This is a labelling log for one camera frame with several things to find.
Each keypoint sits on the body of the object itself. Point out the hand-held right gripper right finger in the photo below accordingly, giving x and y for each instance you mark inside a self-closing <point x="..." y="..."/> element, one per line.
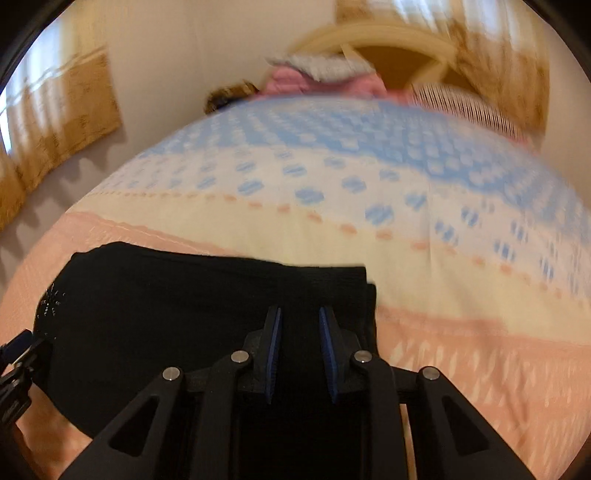
<point x="328" y="350"/>

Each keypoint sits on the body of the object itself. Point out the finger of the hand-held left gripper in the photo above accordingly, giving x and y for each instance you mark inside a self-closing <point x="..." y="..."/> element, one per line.
<point x="13" y="345"/>

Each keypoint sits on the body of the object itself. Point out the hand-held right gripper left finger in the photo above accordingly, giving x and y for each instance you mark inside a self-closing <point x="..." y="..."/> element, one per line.
<point x="272" y="350"/>

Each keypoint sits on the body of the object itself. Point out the black pants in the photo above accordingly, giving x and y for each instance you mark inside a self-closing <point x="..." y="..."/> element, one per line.
<point x="184" y="314"/>

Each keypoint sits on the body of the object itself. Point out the pastel patterned bedspread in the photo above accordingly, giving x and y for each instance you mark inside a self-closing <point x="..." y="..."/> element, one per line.
<point x="415" y="230"/>

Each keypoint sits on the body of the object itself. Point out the beige patterned curtain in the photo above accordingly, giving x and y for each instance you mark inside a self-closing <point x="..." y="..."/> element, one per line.
<point x="498" y="55"/>
<point x="69" y="115"/>

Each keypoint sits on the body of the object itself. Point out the brown fuzzy object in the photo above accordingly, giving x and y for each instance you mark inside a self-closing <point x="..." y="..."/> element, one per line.
<point x="228" y="97"/>

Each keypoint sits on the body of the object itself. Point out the pink blanket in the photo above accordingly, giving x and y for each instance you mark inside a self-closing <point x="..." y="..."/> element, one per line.
<point x="286" y="83"/>

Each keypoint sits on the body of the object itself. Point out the striped pillow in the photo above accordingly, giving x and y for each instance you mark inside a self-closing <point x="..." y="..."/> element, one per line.
<point x="461" y="104"/>

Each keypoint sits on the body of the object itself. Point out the cream wooden headboard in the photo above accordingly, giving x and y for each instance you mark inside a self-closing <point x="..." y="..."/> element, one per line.
<point x="392" y="39"/>

